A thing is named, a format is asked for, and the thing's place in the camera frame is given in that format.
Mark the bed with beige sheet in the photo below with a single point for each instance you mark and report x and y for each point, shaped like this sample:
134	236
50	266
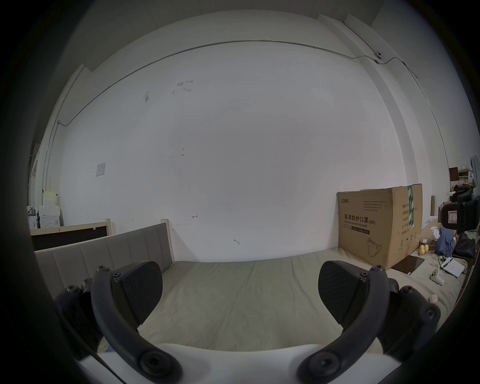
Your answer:
240	300

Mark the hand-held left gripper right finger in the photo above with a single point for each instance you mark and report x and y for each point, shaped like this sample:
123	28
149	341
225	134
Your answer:
360	300

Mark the white hand controller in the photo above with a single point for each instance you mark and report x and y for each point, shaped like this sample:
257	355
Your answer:
437	276

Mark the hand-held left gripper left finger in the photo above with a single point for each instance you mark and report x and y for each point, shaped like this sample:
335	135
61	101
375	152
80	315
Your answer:
123	300

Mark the wooden framed dark board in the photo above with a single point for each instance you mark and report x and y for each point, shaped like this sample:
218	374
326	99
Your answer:
67	236

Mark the small yellow toy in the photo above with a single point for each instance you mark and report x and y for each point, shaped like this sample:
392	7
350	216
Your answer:
423	249

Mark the black flat tablet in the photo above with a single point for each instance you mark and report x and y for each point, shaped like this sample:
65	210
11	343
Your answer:
408	264

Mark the grey padded headboard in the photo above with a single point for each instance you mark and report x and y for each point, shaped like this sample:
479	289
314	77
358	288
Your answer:
93	251

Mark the white paper booklet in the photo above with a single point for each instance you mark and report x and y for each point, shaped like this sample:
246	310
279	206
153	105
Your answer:
452	267

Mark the brown cardboard carton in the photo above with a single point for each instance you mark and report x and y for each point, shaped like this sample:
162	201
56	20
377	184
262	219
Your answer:
378	228

